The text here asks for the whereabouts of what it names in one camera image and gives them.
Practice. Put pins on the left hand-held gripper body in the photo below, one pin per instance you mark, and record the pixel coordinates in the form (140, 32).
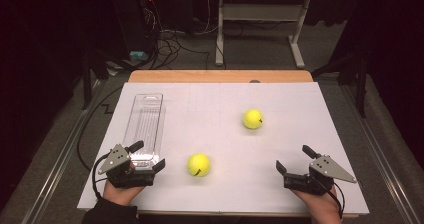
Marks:
(133, 177)

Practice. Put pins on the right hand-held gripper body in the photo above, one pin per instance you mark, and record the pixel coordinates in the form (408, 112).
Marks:
(310, 183)

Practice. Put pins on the clear plastic container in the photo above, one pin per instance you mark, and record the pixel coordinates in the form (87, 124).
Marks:
(146, 124)

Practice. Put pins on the yellow tennis ball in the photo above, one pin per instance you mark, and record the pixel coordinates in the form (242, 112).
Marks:
(252, 118)
(198, 164)

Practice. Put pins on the person's left hand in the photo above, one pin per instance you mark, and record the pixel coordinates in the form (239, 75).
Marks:
(120, 195)

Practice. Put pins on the person's right hand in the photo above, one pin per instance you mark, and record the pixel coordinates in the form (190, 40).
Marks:
(321, 207)

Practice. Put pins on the person's black left sleeve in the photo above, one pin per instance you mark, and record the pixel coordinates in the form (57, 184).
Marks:
(110, 214)

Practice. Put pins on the white board mat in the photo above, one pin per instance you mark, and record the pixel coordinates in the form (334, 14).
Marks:
(213, 140)

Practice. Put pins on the black stand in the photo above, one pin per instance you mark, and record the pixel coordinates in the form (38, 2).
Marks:
(87, 80)
(360, 84)

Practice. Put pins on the teal small box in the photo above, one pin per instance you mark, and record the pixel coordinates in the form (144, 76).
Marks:
(138, 55)

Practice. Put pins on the dark computer tower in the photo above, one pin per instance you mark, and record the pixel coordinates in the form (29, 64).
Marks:
(136, 27)

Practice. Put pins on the metal floor rail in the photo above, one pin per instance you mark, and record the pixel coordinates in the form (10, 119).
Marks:
(383, 160)
(56, 164)

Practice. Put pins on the white metal desk frame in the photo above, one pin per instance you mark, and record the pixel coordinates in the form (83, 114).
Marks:
(260, 12)

